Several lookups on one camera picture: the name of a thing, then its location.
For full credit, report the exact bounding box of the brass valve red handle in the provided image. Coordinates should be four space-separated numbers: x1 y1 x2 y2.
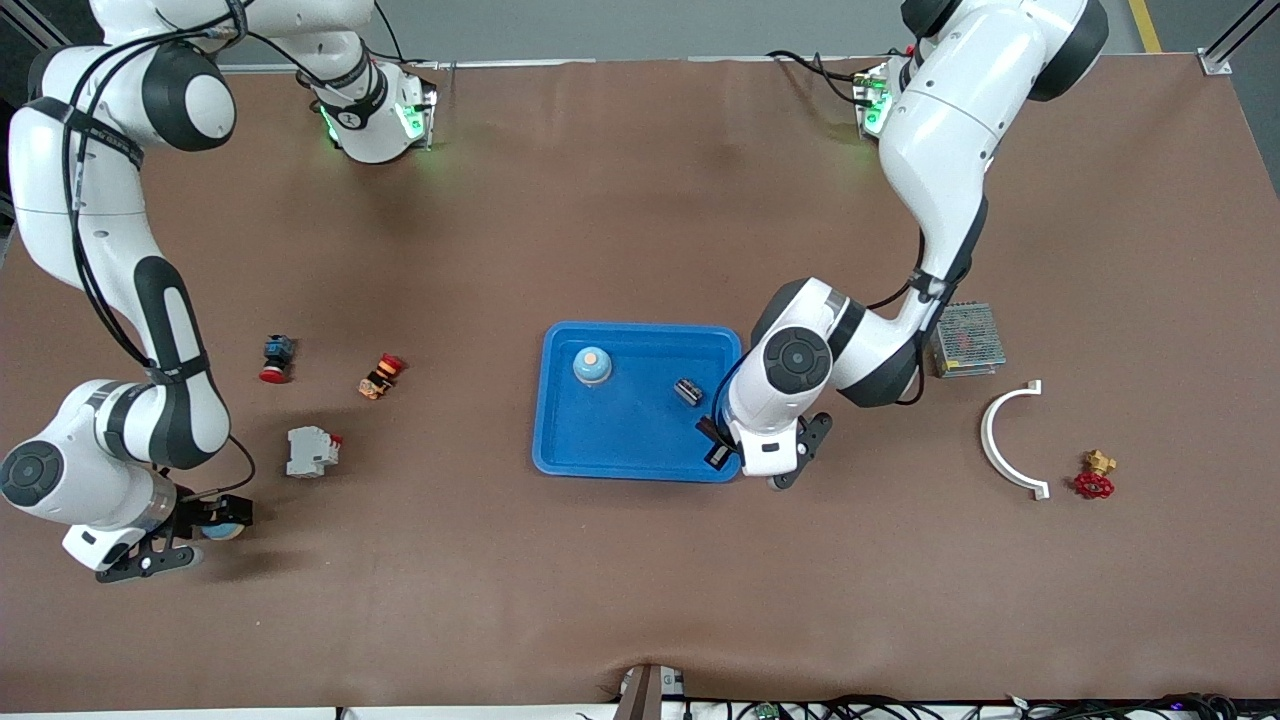
1073 449 1118 500

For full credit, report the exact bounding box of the brown table mat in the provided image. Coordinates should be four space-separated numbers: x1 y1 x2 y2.
0 55 1280 713

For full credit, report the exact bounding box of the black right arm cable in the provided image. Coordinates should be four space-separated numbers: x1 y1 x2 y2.
60 0 256 498

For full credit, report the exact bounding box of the white curved plastic bracket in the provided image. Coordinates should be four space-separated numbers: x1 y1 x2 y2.
980 379 1051 501

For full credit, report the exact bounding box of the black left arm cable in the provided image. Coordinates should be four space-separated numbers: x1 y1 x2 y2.
712 228 951 426

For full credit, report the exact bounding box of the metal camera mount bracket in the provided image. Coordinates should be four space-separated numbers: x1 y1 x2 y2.
615 663 686 720

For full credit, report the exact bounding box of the red push button blue body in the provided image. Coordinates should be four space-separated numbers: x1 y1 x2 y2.
260 335 297 385

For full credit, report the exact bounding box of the aluminium frame strut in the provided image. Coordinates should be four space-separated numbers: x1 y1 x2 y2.
1203 0 1280 76

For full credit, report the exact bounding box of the blue plastic tray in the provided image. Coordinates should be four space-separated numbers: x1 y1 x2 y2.
531 321 744 484

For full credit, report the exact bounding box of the metal mesh power supply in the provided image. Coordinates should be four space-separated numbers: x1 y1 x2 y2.
930 302 1008 379

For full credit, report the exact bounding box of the white circuit breaker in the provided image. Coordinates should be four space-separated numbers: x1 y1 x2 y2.
285 426 348 478

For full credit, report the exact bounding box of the black arm base cable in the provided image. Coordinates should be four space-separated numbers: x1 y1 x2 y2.
768 48 871 106

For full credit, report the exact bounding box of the orange emergency stop button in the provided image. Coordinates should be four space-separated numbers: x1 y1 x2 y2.
357 353 408 402

